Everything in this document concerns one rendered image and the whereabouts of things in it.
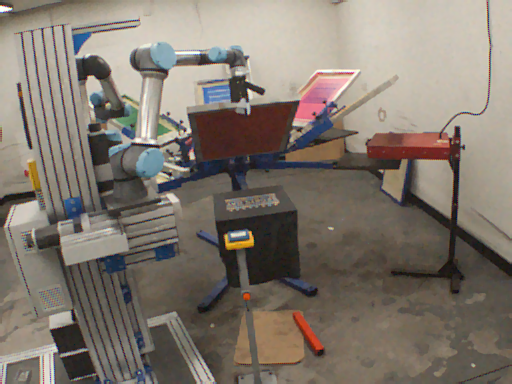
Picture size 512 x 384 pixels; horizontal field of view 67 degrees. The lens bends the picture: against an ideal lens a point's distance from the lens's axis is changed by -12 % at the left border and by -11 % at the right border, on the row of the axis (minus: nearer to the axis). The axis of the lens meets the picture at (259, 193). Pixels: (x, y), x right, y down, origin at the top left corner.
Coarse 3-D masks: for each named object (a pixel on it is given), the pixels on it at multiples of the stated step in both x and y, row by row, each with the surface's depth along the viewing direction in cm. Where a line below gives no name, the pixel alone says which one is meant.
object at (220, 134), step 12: (204, 120) 227; (216, 120) 230; (228, 120) 232; (240, 120) 235; (204, 132) 243; (216, 132) 246; (228, 132) 249; (240, 132) 252; (204, 144) 261; (216, 144) 264; (228, 144) 268; (240, 144) 271; (204, 156) 282; (216, 156) 286; (228, 156) 290
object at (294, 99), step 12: (276, 96) 220; (288, 96) 221; (192, 108) 216; (204, 108) 216; (216, 108) 217; (228, 108) 218; (192, 120) 225; (288, 120) 245; (192, 132) 240; (288, 132) 263; (240, 156) 293
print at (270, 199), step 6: (240, 198) 261; (246, 198) 260; (252, 198) 259; (258, 198) 258; (264, 198) 257; (270, 198) 256; (276, 198) 255; (228, 204) 253; (234, 204) 252; (240, 204) 251; (246, 204) 250; (252, 204) 249; (258, 204) 248; (264, 204) 247; (270, 204) 246; (276, 204) 245; (228, 210) 244; (234, 210) 243
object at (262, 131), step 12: (252, 108) 222; (264, 108) 224; (276, 108) 227; (288, 108) 229; (252, 120) 237; (264, 120) 240; (276, 120) 243; (252, 132) 255; (264, 132) 258; (276, 132) 261; (252, 144) 274; (264, 144) 278; (276, 144) 281
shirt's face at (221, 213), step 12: (228, 192) 275; (240, 192) 272; (252, 192) 270; (264, 192) 268; (276, 192) 266; (216, 204) 255; (288, 204) 244; (216, 216) 237; (228, 216) 235; (240, 216) 233
